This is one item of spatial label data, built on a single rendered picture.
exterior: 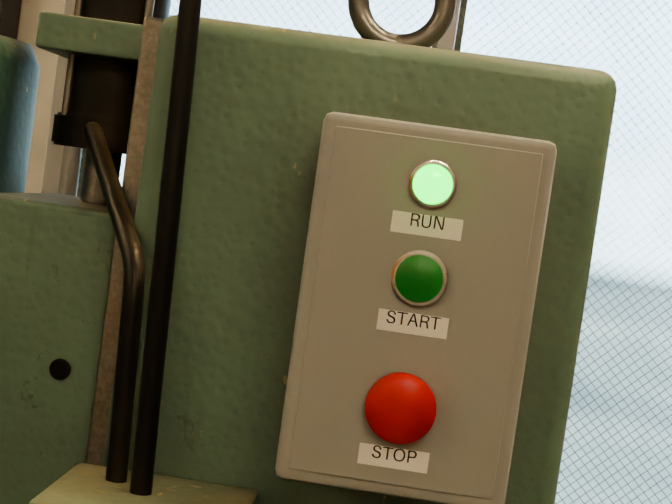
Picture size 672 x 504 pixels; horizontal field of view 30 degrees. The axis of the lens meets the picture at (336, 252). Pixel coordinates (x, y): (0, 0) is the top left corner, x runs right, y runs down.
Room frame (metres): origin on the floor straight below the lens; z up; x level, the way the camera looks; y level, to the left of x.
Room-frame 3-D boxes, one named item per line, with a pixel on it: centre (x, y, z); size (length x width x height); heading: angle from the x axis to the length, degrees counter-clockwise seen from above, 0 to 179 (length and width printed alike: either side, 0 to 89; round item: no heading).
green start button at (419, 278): (0.53, -0.04, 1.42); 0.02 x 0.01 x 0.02; 86
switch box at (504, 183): (0.56, -0.04, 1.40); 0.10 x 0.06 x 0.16; 86
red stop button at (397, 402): (0.52, -0.04, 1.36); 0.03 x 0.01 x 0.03; 86
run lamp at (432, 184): (0.53, -0.04, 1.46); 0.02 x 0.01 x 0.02; 86
